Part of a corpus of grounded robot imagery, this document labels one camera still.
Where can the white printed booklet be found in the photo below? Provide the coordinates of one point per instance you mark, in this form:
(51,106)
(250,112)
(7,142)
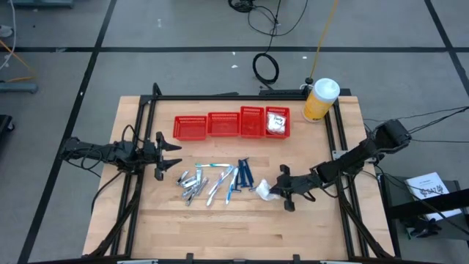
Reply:
(425,181)

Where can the black metal table frame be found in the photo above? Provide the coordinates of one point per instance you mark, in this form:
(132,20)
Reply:
(220,97)

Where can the black table edge clamp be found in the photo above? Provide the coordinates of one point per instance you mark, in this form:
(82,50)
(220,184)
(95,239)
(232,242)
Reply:
(297,259)
(189,258)

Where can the silver metal nail clipper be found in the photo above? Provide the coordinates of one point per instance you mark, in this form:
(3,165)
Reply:
(192,198)
(188,192)
(199,177)
(182,177)
(188,182)
(203,185)

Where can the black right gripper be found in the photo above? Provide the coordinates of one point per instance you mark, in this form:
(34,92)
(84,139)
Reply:
(300,185)

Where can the small white object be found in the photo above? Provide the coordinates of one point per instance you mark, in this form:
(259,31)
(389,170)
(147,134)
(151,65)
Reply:
(4,31)

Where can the blue disposable razor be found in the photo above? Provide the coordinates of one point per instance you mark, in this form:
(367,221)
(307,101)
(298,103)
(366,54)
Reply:
(239,179)
(243,170)
(246,176)
(250,179)

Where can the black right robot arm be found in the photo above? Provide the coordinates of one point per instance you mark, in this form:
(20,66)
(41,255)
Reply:
(351,157)

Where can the yellow bottle with white cap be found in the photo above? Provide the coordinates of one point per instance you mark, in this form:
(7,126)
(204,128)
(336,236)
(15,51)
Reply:
(318,102)

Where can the black side cart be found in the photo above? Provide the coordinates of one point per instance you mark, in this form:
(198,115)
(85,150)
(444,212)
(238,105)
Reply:
(395,194)

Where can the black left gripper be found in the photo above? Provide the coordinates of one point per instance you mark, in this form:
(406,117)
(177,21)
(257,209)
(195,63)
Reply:
(150,152)

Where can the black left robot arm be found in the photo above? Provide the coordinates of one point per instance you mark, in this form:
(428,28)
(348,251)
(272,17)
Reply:
(95,151)

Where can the black clamp tool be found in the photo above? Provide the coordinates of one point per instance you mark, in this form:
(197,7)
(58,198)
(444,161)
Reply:
(421,227)

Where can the cotton pads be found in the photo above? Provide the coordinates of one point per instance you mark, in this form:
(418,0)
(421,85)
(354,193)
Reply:
(264,191)
(275,124)

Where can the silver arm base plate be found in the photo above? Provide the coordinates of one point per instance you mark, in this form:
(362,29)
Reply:
(337,154)

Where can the black equipment foot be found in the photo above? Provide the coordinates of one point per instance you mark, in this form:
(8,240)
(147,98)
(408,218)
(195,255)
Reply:
(4,126)

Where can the bagged blue white toothbrush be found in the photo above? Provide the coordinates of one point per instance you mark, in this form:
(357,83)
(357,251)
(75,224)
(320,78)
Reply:
(220,185)
(232,185)
(212,165)

